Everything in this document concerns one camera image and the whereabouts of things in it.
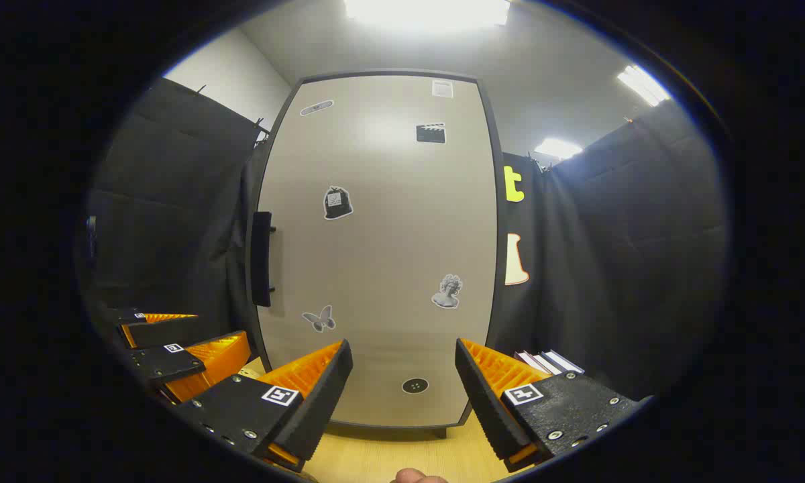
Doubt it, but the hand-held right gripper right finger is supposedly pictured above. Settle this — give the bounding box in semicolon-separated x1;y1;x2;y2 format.
455;337;645;472

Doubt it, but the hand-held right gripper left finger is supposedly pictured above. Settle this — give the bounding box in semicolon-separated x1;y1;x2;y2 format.
174;339;354;474

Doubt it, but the black door handle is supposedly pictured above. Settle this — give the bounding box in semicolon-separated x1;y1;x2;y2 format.
250;211;277;308

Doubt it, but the dark grey cabinet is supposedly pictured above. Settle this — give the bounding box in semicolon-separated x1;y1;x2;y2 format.
245;69;511;440

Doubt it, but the white black spine book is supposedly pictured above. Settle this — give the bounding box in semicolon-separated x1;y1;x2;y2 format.
527;351;566;376

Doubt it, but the blue grey spine book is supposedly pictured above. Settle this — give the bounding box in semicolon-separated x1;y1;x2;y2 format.
542;349;586;375

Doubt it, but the black backdrop cloth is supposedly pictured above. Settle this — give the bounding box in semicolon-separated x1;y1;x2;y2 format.
84;77;732;403

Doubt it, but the ceiling light panel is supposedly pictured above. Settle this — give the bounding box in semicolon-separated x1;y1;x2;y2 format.
343;0;511;31
617;64;672;107
534;138;584;160

